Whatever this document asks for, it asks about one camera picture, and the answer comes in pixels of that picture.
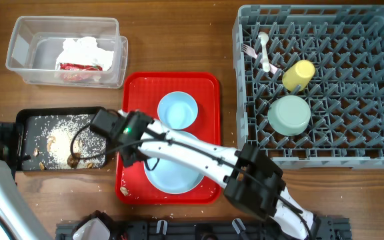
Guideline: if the light blue bowl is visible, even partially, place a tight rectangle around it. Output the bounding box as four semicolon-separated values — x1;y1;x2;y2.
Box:
157;91;199;130

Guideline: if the white plastic spoon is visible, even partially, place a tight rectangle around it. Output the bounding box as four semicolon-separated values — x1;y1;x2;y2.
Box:
258;32;271;72

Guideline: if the red serving tray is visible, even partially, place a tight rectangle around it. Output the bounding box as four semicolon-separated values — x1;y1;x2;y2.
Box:
115;72;221;205

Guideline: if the red strawberry snack wrapper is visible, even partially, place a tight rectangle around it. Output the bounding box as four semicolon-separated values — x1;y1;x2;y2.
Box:
59;63;103;82

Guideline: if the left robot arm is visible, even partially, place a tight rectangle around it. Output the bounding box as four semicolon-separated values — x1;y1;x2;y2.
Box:
0;123;52;239

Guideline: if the light blue plate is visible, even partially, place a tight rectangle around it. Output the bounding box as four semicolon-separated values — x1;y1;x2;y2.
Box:
143;129;205;195

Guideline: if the white napkin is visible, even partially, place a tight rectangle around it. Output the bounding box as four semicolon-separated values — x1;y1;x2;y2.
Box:
55;37;114;71

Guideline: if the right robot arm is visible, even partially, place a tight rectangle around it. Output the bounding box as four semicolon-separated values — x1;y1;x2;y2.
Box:
89;109;318;239

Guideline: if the clear plastic bin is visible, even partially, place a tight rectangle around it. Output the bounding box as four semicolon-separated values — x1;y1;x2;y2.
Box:
6;16;128;89

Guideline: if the black plastic bin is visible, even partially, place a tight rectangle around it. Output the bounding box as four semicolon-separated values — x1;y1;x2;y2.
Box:
14;106;109;172

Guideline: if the light green bowl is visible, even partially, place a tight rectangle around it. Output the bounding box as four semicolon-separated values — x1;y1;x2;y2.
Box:
267;95;311;136

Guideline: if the grey dishwasher rack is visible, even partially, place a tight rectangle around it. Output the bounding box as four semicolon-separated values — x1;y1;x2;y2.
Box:
232;5;384;169

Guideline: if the white plastic fork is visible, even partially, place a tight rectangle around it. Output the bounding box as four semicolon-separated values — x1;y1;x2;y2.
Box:
241;44;279;74

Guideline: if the yellow plastic cup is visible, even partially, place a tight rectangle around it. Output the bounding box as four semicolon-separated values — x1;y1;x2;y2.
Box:
282;60;315;91

